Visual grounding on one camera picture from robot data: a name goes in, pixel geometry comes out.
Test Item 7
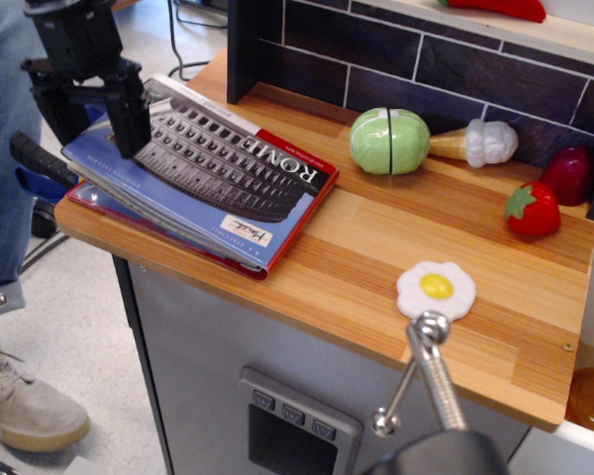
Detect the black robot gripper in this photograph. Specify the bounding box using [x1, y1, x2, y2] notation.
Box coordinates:
[22, 1, 151, 158]

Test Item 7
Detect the blue Rome picture book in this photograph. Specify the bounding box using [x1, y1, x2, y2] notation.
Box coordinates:
[62, 74, 339, 280]

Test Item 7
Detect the blue bar clamp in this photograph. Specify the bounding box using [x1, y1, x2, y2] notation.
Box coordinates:
[8, 101, 105, 204]

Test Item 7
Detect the person leg in jeans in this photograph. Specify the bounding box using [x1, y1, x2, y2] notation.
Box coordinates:
[0, 1, 44, 315]

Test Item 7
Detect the green toy cabbage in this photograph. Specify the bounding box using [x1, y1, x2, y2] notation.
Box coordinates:
[349, 107, 431, 175]

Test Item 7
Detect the beige suede shoe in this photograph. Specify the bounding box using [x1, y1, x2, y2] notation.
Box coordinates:
[0, 348, 90, 453]

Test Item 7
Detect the grey toy oven panel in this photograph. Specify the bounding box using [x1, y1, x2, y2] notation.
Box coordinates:
[239, 367, 363, 475]

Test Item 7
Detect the toy ice cream cone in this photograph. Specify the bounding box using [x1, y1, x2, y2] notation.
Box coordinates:
[429, 119, 519, 168]

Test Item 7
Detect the toy fried egg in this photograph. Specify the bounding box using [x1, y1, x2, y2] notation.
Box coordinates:
[397, 261, 477, 322]

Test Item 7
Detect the silver metal clamp screw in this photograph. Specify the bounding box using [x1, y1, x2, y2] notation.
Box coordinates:
[372, 311, 469, 437]

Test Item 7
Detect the red toy chili pepper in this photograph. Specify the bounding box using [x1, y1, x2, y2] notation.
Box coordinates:
[439, 0, 546, 23]

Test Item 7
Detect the red toy strawberry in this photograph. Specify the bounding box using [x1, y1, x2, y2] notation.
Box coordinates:
[504, 181, 561, 236]

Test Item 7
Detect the dark red toy fruit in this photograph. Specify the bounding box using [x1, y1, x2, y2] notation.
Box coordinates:
[540, 146, 594, 207]

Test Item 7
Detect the black cable on floor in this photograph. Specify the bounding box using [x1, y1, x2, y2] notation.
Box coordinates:
[165, 0, 229, 84]

